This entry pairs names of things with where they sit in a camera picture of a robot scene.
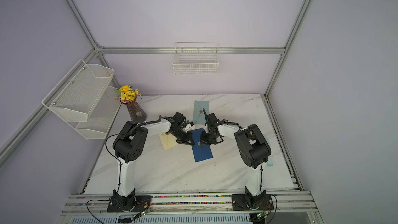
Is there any white mesh two-tier shelf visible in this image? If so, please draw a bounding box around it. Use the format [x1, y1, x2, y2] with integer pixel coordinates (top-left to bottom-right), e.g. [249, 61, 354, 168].
[42, 60, 121, 140]

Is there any dark glass vase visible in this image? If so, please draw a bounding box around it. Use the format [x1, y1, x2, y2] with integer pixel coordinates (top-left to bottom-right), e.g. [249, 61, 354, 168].
[125, 101, 147, 123]

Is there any white wire wall basket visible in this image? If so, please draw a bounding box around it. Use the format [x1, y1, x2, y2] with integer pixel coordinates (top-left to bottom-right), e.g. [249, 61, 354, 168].
[173, 42, 219, 75]

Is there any cream envelope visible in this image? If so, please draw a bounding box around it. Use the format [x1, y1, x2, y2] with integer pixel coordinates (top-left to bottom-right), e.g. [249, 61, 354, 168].
[159, 133, 178, 150]

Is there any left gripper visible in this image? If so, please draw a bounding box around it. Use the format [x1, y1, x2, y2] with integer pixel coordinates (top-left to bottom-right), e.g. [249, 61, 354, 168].
[170, 128, 194, 146]

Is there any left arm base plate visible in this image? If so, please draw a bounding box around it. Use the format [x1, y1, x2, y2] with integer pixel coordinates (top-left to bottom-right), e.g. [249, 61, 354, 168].
[107, 190, 152, 213]

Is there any dark blue envelope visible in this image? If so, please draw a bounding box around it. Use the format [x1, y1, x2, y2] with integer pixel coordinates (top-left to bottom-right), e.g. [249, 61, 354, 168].
[190, 128, 213, 162]

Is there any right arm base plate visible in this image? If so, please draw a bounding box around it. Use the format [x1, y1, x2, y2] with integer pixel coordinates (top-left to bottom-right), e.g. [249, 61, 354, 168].
[231, 187, 274, 211]

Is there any small light blue object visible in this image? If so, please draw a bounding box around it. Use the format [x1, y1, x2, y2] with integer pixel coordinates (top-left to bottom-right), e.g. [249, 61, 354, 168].
[266, 157, 274, 167]

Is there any aluminium front rail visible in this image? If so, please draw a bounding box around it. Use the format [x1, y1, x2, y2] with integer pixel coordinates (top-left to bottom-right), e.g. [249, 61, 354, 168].
[57, 190, 324, 224]

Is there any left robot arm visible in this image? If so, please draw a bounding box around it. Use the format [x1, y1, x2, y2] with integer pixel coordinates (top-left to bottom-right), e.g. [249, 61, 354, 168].
[112, 113, 195, 204]

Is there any yellow flower bouquet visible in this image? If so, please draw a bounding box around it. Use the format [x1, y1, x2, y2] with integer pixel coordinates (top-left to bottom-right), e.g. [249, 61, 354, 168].
[116, 86, 141, 104]

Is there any teal envelope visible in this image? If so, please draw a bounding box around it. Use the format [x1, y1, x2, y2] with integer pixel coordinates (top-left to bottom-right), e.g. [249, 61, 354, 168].
[193, 101, 209, 125]

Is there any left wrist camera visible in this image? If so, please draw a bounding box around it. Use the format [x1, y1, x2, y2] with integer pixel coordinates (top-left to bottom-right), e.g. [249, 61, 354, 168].
[183, 122, 195, 132]

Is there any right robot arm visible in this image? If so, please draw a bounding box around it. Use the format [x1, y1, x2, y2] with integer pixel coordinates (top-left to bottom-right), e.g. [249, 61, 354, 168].
[199, 114, 274, 211]

